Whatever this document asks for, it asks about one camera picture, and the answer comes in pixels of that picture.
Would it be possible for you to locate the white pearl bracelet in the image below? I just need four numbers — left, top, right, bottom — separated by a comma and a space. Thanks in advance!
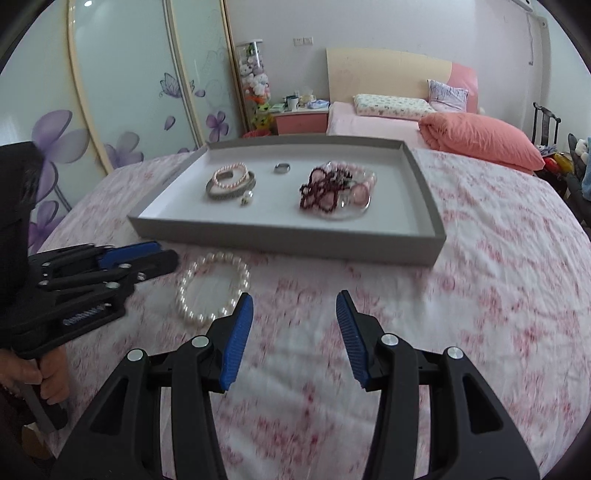
175, 251, 251, 329

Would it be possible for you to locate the clear tube of plush toys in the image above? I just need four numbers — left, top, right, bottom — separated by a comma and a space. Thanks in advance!
235, 41, 273, 134

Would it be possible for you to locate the pink pearl bracelet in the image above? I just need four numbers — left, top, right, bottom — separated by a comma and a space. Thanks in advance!
212, 162, 250, 189

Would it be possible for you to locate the white and purple pillow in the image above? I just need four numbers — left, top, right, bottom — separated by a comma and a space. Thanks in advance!
427, 79, 469, 113

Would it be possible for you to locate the pink glass bead bracelet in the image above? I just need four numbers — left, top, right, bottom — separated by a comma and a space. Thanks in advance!
318, 161, 377, 217

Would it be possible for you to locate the flower print wardrobe door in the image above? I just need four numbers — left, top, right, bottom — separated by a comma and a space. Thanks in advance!
67, 0, 208, 174
166, 0, 245, 153
0, 0, 114, 254

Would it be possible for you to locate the thin silver bangle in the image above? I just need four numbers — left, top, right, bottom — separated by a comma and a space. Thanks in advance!
318, 185, 376, 223

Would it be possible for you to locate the silver cuff bracelet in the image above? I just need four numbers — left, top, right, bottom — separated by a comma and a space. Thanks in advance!
205, 171, 257, 200

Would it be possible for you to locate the pink floral bedsheet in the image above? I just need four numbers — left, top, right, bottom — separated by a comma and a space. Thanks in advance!
34, 148, 591, 480

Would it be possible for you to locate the grey cardboard tray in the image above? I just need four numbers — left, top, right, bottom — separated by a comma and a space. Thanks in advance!
127, 140, 447, 267

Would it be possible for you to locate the orange pink pillow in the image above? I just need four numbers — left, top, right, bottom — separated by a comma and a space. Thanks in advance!
419, 112, 546, 172

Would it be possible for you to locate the plain pink bed sheet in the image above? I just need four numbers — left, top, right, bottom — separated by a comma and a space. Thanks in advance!
327, 102, 435, 151

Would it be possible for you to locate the pink nightstand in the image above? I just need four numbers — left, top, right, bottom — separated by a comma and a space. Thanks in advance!
272, 104, 331, 136

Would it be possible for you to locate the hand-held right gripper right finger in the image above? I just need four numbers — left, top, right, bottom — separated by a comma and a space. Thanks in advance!
335, 290, 541, 480

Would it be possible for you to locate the person's left hand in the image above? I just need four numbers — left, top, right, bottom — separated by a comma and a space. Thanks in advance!
0, 348, 70, 405

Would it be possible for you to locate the person's left forearm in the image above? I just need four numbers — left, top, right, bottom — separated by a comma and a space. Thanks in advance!
0, 385, 52, 480

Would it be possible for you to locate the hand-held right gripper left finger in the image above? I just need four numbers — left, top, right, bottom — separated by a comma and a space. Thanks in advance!
48, 292, 254, 480

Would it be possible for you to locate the dark red bead bracelet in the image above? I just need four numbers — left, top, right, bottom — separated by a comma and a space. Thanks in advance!
298, 167, 352, 215

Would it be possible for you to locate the black wooden chair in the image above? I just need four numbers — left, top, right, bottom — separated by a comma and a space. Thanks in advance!
532, 102, 561, 148

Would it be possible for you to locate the patterned cream pillow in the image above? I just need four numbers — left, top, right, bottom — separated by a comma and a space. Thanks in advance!
353, 93, 437, 118

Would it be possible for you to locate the pile of colourful toys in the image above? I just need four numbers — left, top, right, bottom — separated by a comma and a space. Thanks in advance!
536, 145, 571, 185

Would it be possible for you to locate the beige and pink headboard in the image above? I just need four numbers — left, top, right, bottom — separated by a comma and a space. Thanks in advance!
326, 47, 480, 114

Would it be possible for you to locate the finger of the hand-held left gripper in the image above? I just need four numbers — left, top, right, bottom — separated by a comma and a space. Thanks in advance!
39, 249, 180, 301
28, 241, 163, 280

